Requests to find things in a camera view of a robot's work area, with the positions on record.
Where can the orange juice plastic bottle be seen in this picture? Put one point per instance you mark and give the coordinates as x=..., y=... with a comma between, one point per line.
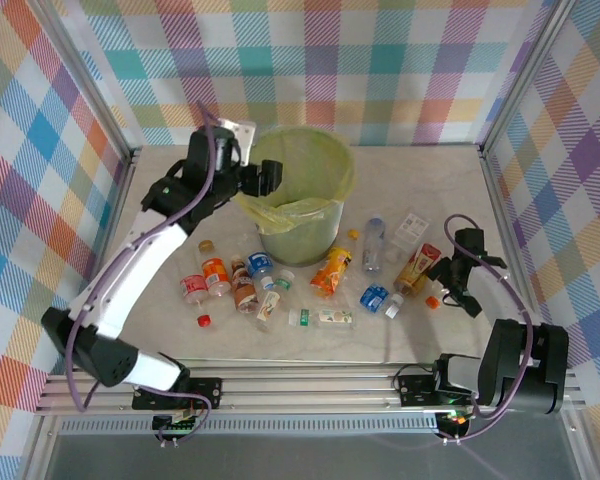
x=332, y=270

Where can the blue label plastic bottle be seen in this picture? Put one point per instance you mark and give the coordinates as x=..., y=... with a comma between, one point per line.
x=375, y=296
x=259, y=262

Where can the aluminium frame post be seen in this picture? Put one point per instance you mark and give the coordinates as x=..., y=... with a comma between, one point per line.
x=95, y=95
x=525, y=75

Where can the brown label plastic bottle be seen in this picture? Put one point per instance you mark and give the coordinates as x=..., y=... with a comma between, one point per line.
x=242, y=290

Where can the red bottle cap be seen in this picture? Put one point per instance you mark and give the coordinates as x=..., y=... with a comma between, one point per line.
x=204, y=320

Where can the red yellow label bottle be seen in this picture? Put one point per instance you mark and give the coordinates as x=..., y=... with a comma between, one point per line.
x=417, y=267

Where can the translucent green plastic bin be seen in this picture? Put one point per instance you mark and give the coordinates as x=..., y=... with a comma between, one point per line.
x=305, y=235

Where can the clear water bottle blue cap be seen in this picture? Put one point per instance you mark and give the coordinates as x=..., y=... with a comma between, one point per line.
x=372, y=250

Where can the plaid fabric wall panel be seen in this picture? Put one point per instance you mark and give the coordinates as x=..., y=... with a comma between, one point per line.
x=580, y=175
x=20, y=200
x=300, y=60

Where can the red label plastic bottle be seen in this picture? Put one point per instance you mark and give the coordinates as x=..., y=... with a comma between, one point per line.
x=192, y=287

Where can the yellow plastic bin liner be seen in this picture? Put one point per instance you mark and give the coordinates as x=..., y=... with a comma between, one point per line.
x=280, y=215

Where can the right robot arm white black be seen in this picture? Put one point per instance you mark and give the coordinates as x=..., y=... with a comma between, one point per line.
x=505, y=360

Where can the yellow bottle cap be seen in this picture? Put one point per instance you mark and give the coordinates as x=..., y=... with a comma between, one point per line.
x=353, y=233

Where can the clear plastic packet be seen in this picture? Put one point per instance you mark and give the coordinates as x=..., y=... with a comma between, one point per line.
x=411, y=227

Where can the aluminium table side rail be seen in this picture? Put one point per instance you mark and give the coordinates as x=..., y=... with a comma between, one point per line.
x=101, y=250
x=511, y=225

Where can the orange label bottle gold cap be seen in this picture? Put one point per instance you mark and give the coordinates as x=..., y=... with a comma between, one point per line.
x=215, y=274

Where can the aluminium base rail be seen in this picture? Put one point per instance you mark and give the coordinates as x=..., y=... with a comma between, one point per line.
x=305, y=390

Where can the beige label bottle white cap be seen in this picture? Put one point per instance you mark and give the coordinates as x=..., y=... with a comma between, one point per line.
x=269, y=305

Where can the green white label clear bottle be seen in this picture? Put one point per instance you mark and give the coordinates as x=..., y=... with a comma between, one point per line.
x=330, y=317

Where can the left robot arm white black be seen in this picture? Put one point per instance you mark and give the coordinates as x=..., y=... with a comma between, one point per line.
x=150, y=260

